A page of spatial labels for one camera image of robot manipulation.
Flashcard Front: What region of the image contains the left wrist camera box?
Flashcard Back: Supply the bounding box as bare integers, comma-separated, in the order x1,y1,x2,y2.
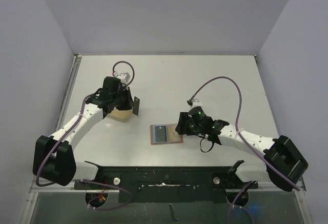
113,71,130,85

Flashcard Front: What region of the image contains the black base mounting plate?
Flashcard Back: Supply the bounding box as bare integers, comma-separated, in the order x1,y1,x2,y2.
74,166,246,203

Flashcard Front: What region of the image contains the black right gripper cable loop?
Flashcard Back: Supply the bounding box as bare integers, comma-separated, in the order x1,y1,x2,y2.
200,138,216,153

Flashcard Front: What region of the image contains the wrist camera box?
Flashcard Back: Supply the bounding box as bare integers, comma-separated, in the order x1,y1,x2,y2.
187,98,203,108
113,71,130,85

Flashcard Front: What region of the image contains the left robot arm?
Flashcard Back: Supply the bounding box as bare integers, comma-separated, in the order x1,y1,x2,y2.
33,73,134,189

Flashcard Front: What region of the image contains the tan leather card holder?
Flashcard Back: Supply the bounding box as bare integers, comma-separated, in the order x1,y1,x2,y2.
150,124,172,145

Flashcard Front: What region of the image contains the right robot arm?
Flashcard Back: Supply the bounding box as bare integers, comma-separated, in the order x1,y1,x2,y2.
175,107,309,192

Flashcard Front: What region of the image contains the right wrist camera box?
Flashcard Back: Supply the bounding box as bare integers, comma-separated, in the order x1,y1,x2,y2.
187,98,203,108

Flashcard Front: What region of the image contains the gold credit card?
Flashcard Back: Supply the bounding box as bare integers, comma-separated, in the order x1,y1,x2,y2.
168,124,183,144

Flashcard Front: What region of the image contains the wooden card tray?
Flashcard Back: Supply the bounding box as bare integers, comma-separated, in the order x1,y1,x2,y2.
107,108,133,122

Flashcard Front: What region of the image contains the black VIP credit card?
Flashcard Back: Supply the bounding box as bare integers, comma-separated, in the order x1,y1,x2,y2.
154,125,167,144

